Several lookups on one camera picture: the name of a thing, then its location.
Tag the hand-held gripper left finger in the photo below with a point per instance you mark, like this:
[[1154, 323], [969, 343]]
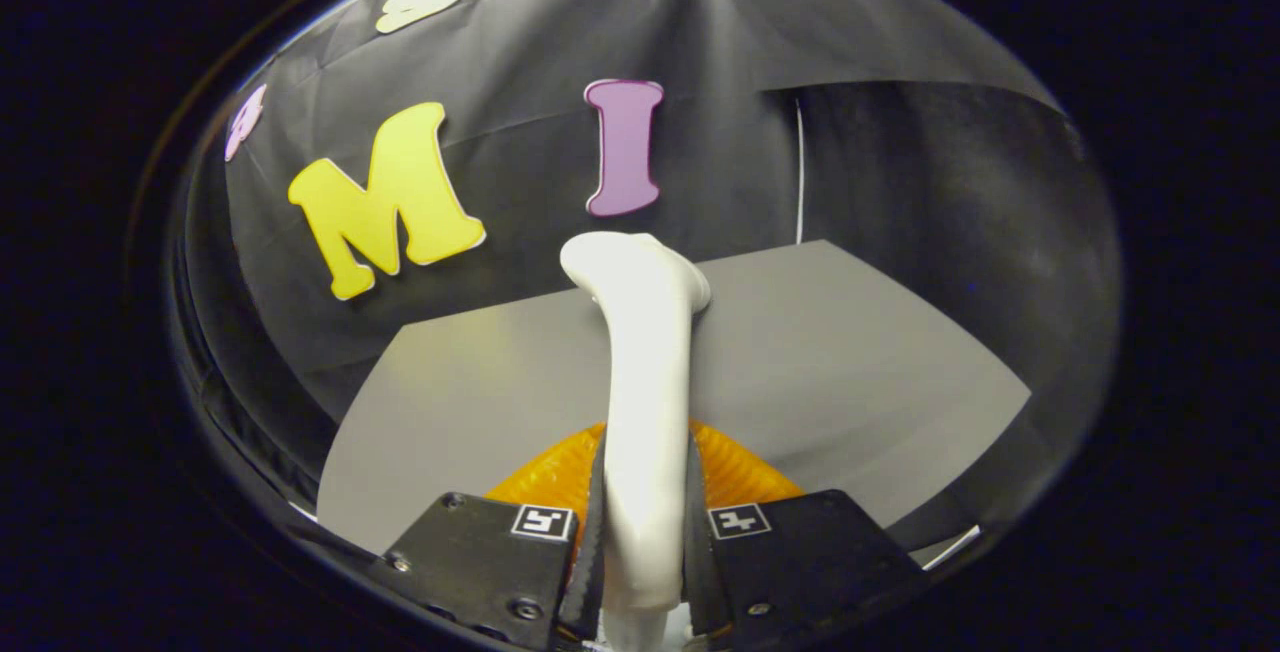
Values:
[[480, 572]]

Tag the grey cabinet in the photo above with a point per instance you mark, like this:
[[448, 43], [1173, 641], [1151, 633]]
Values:
[[840, 362]]

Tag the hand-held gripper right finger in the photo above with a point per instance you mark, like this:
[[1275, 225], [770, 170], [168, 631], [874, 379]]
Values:
[[800, 562]]

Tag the white garment steamer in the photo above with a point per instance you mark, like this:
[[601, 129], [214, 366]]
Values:
[[645, 402]]

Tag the black backdrop cloth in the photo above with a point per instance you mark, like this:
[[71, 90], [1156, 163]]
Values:
[[520, 62]]

